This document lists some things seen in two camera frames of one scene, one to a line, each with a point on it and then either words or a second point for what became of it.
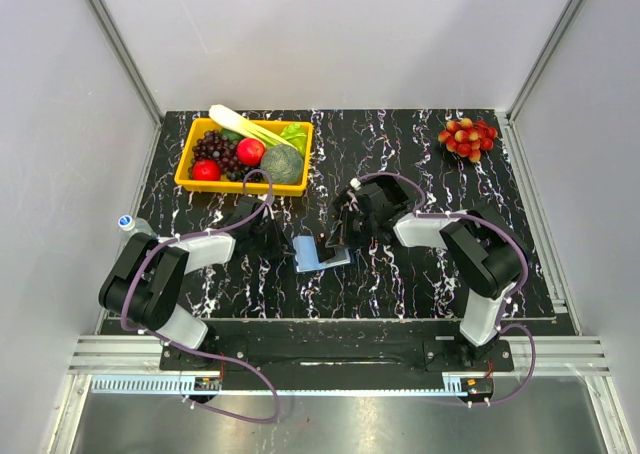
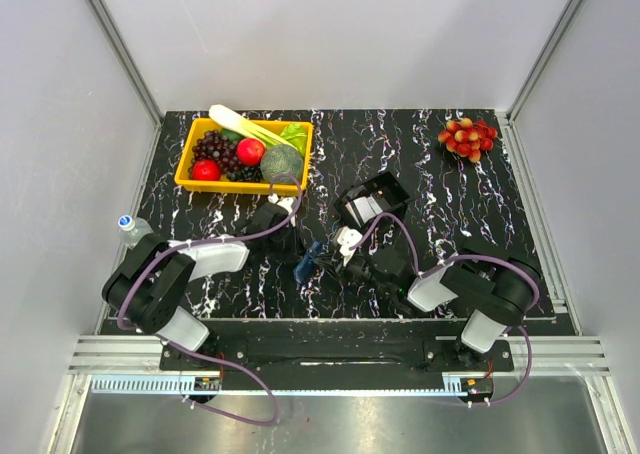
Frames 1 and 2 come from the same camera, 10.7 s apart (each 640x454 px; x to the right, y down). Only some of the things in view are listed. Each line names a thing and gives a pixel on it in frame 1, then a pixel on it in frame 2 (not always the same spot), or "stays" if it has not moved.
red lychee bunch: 467,138 stays
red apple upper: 250,151 stays
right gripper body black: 355,228 → 360,268
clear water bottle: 129,226 stays
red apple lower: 206,170 stays
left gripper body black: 268,239 → 284,246
